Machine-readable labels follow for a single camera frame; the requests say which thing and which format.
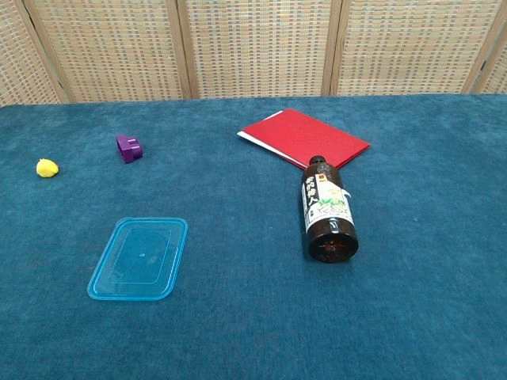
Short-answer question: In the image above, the small yellow toy duck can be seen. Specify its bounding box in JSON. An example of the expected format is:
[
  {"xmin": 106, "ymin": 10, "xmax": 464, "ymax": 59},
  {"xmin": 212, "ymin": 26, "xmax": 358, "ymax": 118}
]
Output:
[{"xmin": 36, "ymin": 158, "xmax": 60, "ymax": 179}]

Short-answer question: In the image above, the clear blue plastic lid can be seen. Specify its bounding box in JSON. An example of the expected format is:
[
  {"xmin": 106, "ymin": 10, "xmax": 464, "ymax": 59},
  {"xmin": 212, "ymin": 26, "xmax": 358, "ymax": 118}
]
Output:
[{"xmin": 86, "ymin": 216, "xmax": 189, "ymax": 302}]

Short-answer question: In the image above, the red notebook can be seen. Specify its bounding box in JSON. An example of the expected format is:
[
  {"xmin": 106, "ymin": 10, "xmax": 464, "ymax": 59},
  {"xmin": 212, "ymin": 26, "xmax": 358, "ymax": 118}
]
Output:
[{"xmin": 236, "ymin": 108, "xmax": 372, "ymax": 171}]

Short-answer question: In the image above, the brown glass bottle with label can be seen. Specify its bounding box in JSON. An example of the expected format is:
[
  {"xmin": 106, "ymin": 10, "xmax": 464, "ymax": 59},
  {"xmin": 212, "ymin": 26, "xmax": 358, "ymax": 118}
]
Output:
[{"xmin": 301, "ymin": 155, "xmax": 360, "ymax": 264}]

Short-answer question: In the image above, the blue felt table cover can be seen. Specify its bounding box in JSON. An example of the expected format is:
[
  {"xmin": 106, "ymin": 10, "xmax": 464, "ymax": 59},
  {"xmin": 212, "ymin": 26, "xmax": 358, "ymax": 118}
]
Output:
[{"xmin": 0, "ymin": 93, "xmax": 507, "ymax": 380}]

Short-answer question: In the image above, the purple plastic block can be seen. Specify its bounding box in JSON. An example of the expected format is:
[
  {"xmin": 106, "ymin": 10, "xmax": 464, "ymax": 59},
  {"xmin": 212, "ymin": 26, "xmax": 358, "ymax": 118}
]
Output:
[{"xmin": 115, "ymin": 134, "xmax": 145, "ymax": 165}]

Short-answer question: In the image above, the woven rattan screen panel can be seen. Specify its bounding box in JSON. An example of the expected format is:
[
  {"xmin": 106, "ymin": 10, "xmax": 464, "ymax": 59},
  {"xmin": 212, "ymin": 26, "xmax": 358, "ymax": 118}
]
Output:
[
  {"xmin": 22, "ymin": 0, "xmax": 200, "ymax": 105},
  {"xmin": 0, "ymin": 0, "xmax": 71, "ymax": 108},
  {"xmin": 472, "ymin": 9, "xmax": 507, "ymax": 96},
  {"xmin": 321, "ymin": 0, "xmax": 506, "ymax": 97},
  {"xmin": 166, "ymin": 0, "xmax": 344, "ymax": 100}
]

